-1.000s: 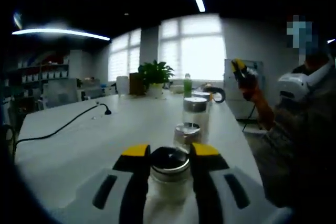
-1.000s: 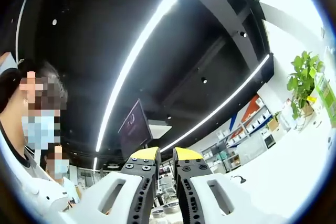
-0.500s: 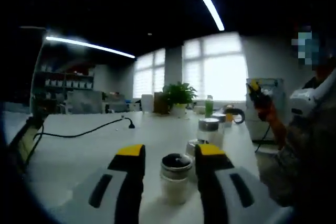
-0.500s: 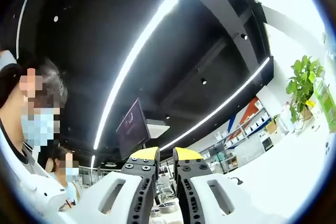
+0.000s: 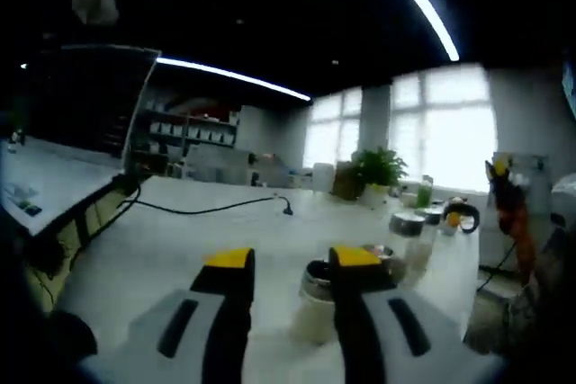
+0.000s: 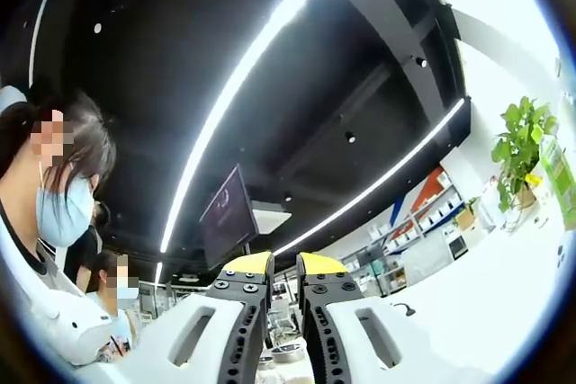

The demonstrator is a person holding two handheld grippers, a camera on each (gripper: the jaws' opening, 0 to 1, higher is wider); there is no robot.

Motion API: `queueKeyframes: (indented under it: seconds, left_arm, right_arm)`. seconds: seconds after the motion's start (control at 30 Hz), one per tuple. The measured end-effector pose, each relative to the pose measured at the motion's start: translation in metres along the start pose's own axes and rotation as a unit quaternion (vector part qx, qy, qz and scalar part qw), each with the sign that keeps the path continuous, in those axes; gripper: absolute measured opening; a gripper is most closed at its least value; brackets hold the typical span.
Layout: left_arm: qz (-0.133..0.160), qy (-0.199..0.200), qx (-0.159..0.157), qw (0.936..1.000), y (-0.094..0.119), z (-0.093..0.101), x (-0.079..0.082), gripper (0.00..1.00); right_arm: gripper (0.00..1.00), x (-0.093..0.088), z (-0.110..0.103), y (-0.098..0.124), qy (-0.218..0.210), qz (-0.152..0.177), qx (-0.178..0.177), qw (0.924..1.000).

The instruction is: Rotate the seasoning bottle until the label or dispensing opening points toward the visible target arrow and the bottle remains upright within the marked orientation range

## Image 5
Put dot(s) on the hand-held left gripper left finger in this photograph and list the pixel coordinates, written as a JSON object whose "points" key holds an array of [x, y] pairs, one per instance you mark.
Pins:
{"points": [[148, 325]]}

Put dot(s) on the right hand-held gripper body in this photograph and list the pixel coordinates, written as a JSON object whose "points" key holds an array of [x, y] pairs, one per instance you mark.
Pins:
{"points": [[510, 199]]}

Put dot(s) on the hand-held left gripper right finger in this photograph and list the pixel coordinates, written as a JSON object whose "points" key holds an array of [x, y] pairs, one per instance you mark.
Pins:
{"points": [[443, 343]]}

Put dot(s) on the clear seasoning bottle brown contents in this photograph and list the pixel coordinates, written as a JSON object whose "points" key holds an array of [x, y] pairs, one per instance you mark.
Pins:
{"points": [[375, 251]]}

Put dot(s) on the green drink bottle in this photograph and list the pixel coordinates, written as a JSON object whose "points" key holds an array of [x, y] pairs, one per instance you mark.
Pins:
{"points": [[425, 195]]}

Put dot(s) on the black loop orange tool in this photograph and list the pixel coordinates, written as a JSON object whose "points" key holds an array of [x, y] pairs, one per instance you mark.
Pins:
{"points": [[472, 220]]}

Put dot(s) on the large bright window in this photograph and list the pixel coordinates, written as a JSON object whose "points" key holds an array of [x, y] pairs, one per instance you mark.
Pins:
{"points": [[450, 141]]}

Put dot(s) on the operator with white headset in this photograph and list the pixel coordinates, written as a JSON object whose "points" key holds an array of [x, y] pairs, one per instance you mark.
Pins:
{"points": [[517, 312]]}

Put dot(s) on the black laptop stand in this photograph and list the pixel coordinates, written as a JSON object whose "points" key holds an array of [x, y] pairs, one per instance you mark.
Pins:
{"points": [[90, 222]]}

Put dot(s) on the green potted plant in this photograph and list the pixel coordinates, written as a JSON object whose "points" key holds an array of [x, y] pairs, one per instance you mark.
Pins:
{"points": [[380, 168]]}

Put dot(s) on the brown box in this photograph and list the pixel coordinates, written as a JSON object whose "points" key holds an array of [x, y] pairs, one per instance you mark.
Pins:
{"points": [[346, 181]]}

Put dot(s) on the white laptop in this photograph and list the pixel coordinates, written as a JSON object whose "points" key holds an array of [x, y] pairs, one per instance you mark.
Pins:
{"points": [[67, 177]]}

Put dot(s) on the narrow bright window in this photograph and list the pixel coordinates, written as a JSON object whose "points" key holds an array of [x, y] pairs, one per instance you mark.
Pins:
{"points": [[333, 132]]}

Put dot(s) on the white mesh office chair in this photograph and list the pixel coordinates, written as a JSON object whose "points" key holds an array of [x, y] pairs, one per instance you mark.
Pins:
{"points": [[216, 168]]}

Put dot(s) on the white plastic container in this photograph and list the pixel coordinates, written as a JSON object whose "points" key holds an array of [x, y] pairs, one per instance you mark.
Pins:
{"points": [[323, 177]]}

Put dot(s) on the long curved ceiling light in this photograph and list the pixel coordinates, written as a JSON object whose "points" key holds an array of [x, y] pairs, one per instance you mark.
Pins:
{"points": [[423, 2]]}

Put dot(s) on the white storage shelving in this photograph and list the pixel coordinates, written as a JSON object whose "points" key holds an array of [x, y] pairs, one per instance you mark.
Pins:
{"points": [[189, 127]]}

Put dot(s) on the straight ceiling light strip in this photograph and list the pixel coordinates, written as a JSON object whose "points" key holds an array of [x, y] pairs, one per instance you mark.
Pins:
{"points": [[234, 76]]}

